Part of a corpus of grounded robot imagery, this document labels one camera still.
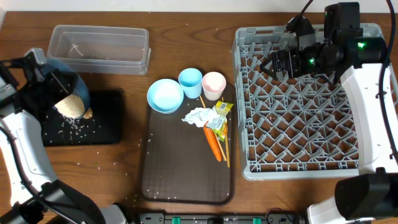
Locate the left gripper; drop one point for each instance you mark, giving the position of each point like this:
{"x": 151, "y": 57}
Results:
{"x": 53, "y": 79}

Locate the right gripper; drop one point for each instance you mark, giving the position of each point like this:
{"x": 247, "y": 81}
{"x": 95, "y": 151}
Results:
{"x": 290, "y": 55}

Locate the white rice pile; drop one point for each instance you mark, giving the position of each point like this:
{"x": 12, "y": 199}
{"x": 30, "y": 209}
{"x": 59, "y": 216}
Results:
{"x": 69, "y": 122}

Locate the dark blue plate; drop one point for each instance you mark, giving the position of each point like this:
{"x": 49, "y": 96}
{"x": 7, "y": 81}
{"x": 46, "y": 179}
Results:
{"x": 75, "y": 105}

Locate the brown mushroom scrap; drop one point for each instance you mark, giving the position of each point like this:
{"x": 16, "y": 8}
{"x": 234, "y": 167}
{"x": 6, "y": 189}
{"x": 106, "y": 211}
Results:
{"x": 88, "y": 114}

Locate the light blue cup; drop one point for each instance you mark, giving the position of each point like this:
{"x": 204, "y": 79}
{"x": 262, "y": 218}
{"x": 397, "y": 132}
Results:
{"x": 190, "y": 80}

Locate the light blue bowl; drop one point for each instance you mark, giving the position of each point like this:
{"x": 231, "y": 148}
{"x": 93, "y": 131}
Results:
{"x": 165, "y": 96}

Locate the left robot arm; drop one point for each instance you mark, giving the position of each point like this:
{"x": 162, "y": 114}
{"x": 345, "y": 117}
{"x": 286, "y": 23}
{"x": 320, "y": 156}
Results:
{"x": 35, "y": 186}

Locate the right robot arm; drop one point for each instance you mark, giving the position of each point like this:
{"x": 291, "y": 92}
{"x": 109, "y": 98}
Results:
{"x": 361, "y": 65}

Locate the grey dishwasher rack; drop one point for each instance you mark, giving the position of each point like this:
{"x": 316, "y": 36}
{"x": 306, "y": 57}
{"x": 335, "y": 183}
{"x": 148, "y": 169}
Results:
{"x": 292, "y": 129}

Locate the pink cup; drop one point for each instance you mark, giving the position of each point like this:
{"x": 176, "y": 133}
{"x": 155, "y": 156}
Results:
{"x": 213, "y": 84}

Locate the clear plastic bin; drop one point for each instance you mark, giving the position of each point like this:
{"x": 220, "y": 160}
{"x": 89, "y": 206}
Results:
{"x": 101, "y": 49}

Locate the yellow green snack wrapper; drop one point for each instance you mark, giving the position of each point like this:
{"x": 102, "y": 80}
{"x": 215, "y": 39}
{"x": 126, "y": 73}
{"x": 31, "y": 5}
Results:
{"x": 219, "y": 123}

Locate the black plastic tray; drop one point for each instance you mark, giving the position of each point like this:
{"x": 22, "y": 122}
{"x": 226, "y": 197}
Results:
{"x": 104, "y": 127}

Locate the crumpled white tissue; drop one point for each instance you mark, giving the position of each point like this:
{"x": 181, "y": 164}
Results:
{"x": 199, "y": 116}

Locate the wooden chopstick left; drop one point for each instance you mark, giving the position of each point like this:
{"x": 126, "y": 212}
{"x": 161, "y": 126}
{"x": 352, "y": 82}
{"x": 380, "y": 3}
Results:
{"x": 221, "y": 149}

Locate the orange carrot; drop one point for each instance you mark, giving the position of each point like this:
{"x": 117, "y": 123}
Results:
{"x": 211, "y": 138}

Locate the brown serving tray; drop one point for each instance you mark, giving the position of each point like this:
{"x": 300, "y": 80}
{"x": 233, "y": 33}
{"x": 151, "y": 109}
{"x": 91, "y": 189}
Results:
{"x": 177, "y": 164}

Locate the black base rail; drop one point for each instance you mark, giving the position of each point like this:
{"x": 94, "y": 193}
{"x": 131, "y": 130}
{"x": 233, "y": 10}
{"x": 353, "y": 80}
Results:
{"x": 273, "y": 217}

